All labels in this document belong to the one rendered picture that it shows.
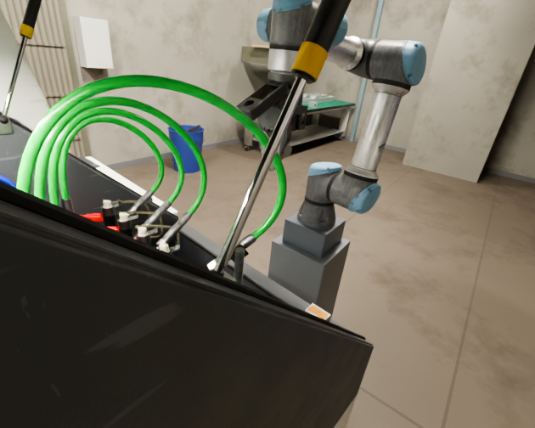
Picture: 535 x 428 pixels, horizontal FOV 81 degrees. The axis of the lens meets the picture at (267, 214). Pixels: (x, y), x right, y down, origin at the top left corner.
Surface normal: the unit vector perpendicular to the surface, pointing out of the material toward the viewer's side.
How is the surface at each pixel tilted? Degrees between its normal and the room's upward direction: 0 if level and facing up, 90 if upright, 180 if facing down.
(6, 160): 90
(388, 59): 79
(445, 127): 90
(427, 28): 90
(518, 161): 90
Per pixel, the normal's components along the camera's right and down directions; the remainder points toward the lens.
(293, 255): -0.60, 0.32
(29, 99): 0.74, 0.37
